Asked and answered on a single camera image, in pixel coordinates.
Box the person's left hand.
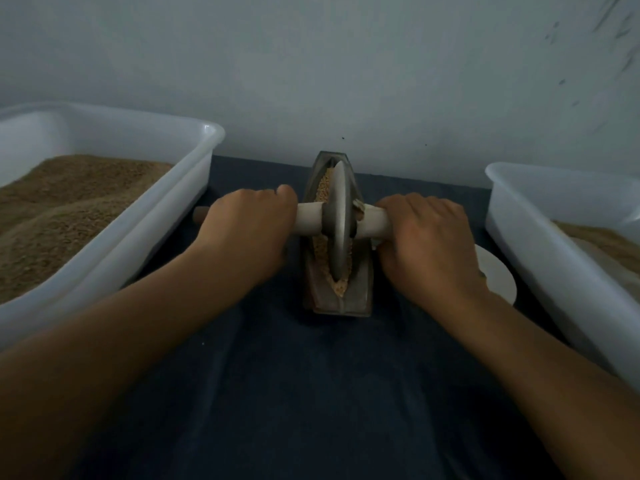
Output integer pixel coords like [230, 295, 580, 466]
[190, 183, 299, 289]

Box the boat-shaped metal grinding trough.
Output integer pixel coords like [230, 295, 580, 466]
[302, 151, 376, 318]

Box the metal grinding wheel with handle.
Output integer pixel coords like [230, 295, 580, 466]
[192, 161, 391, 286]

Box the person's right hand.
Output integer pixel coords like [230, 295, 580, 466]
[375, 193, 489, 311]

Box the white round plate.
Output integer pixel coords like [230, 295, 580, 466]
[474, 243, 519, 307]

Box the dark blue table cloth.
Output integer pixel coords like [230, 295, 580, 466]
[70, 155, 601, 480]

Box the person's left forearm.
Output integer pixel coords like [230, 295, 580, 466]
[0, 249, 259, 480]

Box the person's right forearm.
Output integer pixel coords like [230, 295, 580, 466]
[440, 287, 640, 480]

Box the large brown grain heap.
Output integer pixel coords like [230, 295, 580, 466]
[0, 155, 175, 304]
[553, 219, 640, 276]

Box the white plastic tub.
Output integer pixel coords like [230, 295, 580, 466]
[485, 161, 640, 391]
[0, 103, 227, 351]

